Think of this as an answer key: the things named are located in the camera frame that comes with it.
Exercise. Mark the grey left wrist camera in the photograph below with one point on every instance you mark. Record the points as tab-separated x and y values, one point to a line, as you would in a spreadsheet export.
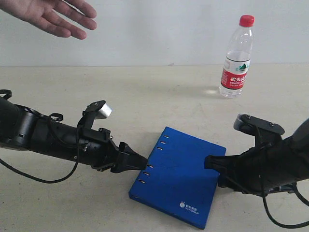
94	111

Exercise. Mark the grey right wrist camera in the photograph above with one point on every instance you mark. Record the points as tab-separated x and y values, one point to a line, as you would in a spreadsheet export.
264	132

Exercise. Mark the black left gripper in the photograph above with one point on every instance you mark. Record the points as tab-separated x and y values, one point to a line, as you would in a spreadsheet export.
96	149

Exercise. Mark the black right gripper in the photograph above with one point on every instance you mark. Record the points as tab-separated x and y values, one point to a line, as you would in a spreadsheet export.
261	169

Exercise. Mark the blue ring binder notebook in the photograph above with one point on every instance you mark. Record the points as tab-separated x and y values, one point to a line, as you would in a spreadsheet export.
175	181

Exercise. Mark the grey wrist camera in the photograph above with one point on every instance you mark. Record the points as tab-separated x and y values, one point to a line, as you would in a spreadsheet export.
94	111
264	132

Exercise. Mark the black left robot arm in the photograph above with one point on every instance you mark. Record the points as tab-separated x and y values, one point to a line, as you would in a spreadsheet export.
22	128

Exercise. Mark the person's open hand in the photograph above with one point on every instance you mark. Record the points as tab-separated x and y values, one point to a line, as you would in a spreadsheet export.
45	15

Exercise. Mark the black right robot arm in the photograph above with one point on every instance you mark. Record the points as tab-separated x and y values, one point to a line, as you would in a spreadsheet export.
301	140

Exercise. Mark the clear plastic water bottle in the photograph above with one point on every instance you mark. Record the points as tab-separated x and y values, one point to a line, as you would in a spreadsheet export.
237	58

